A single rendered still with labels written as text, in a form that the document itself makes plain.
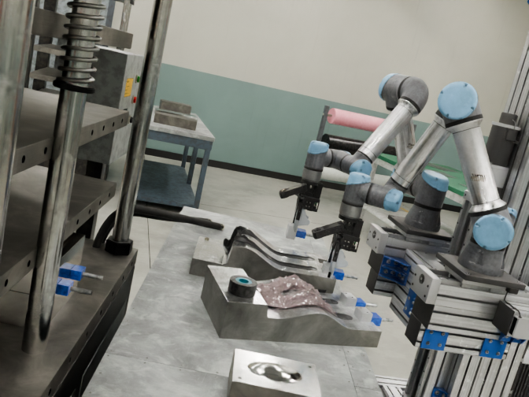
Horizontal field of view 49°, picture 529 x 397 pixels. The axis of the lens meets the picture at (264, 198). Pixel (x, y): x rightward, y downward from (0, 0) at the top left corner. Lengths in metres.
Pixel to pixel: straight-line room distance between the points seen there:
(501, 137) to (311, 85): 6.53
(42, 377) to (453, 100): 1.37
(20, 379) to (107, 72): 1.15
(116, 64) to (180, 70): 6.21
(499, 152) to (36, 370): 1.70
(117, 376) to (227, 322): 0.37
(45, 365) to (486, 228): 1.30
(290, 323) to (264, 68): 7.01
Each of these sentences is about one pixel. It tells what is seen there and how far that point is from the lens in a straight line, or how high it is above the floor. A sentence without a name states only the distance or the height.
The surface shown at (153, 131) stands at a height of 0.75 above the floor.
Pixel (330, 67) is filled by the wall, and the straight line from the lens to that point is 8.75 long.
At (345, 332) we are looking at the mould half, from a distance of 1.76.
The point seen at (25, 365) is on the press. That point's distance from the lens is 1.43.
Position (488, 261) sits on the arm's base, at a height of 1.08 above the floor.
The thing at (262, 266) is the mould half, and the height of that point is 0.88.
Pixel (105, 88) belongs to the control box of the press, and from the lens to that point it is 2.15.
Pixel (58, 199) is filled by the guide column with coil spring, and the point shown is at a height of 1.16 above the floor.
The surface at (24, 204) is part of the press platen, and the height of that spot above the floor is 1.04.
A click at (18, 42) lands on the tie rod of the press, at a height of 1.48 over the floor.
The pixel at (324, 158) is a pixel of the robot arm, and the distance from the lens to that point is 2.26.
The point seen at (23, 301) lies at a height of 0.85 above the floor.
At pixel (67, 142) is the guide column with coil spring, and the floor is 1.28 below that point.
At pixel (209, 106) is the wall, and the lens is 8.40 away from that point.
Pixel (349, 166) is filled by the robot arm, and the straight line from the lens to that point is 2.21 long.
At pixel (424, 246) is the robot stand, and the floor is 0.97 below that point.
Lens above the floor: 1.52
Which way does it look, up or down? 12 degrees down
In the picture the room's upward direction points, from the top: 13 degrees clockwise
